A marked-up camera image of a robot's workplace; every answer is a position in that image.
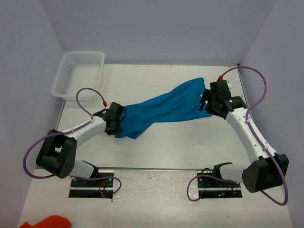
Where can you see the orange t shirt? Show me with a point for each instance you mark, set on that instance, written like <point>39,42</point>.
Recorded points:
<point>54,221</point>

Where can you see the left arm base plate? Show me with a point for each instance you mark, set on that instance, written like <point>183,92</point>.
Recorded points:
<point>98,189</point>

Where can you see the blue t shirt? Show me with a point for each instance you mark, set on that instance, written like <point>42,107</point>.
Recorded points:
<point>178,105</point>

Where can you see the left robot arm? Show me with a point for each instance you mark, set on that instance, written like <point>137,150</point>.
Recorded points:
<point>58,151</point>

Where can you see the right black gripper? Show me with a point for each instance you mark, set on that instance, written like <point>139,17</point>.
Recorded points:
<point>208,102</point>

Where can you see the white plastic basket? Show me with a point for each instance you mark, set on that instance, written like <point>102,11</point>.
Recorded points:
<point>78,69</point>

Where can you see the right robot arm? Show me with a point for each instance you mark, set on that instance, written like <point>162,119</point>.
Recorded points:
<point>266,167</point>

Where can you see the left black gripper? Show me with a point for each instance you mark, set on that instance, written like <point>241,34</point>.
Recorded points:
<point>118,118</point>

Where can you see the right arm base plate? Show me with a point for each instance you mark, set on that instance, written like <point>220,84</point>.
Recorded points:
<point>210,188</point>

